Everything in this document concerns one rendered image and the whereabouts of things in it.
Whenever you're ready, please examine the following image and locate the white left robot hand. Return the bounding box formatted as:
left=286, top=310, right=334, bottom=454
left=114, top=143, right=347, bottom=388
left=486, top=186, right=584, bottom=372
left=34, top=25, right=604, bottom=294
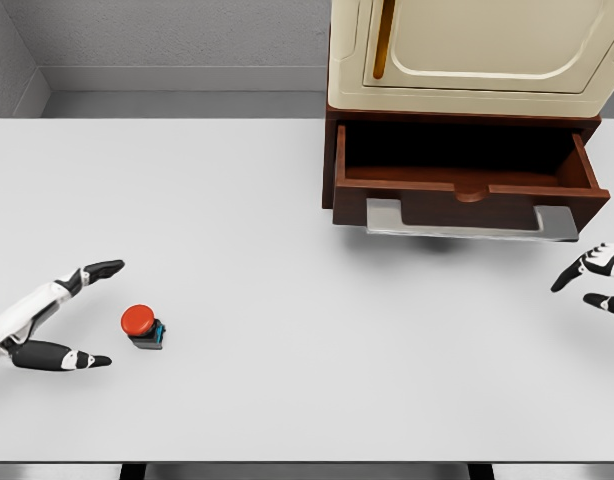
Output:
left=0, top=259, right=126, bottom=374

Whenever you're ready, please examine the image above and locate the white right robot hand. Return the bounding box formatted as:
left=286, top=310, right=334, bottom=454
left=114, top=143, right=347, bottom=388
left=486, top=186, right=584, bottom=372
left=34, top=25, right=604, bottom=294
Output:
left=550, top=242, right=614, bottom=322

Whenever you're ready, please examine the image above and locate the brown wooden drawer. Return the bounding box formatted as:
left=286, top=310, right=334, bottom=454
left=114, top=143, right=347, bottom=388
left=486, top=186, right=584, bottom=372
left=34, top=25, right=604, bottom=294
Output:
left=332, top=123, right=612, bottom=243

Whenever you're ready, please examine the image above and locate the cream and brown cabinet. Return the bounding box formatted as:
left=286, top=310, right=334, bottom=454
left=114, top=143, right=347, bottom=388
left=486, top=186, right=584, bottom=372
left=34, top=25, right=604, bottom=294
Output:
left=321, top=0, right=614, bottom=211

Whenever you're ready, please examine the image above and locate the red push-button switch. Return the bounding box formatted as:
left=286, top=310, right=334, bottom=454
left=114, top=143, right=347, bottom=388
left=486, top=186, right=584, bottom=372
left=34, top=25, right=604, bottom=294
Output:
left=120, top=304, right=167, bottom=351

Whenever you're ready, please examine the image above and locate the grey metal drawer handle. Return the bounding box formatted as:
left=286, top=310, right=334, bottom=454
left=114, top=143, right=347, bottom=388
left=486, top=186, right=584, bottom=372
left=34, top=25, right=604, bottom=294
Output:
left=364, top=197, right=580, bottom=243

